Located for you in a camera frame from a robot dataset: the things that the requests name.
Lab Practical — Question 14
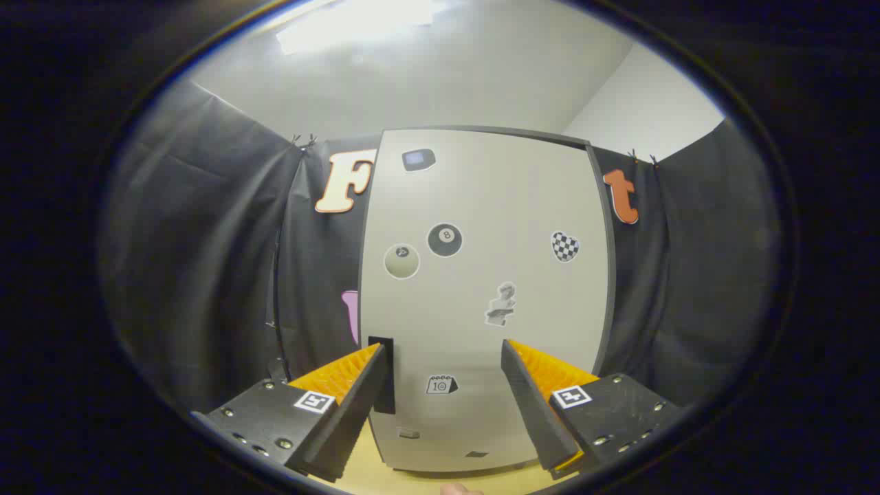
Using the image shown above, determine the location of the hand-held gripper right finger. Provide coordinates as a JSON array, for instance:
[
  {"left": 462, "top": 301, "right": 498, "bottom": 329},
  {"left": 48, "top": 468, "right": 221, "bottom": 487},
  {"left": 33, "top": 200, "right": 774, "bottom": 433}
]
[{"left": 500, "top": 338, "right": 681, "bottom": 481}]

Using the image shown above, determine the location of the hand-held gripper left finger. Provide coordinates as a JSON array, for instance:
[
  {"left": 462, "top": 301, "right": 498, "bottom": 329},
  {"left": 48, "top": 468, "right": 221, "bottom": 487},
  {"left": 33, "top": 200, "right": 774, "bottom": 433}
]
[{"left": 191, "top": 342, "right": 389, "bottom": 483}]

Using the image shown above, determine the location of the black door handle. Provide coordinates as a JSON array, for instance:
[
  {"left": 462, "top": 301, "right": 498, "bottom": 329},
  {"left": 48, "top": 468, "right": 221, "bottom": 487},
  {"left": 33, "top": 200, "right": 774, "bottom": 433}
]
[{"left": 368, "top": 337, "right": 397, "bottom": 415}]

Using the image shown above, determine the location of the light grey cabinet door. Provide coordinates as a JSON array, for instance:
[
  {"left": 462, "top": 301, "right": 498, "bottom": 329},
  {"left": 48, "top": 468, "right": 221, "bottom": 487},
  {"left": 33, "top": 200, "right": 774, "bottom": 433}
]
[{"left": 359, "top": 129, "right": 609, "bottom": 475}]

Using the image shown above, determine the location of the grey cabinet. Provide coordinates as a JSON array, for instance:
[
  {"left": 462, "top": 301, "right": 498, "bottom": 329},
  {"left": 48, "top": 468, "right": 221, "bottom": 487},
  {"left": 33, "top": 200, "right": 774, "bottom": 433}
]
[{"left": 371, "top": 125, "right": 617, "bottom": 479}]

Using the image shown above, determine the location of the black backdrop cloth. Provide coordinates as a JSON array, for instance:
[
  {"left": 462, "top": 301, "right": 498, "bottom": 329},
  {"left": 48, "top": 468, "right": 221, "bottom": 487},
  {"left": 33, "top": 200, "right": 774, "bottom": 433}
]
[{"left": 100, "top": 79, "right": 781, "bottom": 413}]

